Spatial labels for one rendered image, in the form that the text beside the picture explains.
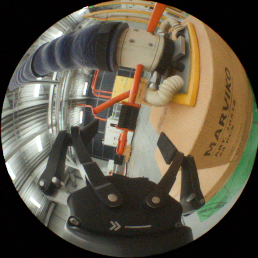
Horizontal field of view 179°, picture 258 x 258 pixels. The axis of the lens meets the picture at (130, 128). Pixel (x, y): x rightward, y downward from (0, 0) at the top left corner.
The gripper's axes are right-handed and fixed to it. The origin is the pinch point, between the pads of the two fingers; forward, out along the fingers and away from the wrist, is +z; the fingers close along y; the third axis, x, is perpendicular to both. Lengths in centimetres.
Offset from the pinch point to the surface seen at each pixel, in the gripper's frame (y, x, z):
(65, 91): -393, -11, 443
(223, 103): 18.6, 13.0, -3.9
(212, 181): 53, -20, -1
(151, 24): -0.9, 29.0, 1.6
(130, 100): -1.0, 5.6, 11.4
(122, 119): -1.9, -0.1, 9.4
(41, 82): -189, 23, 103
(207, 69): 12.6, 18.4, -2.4
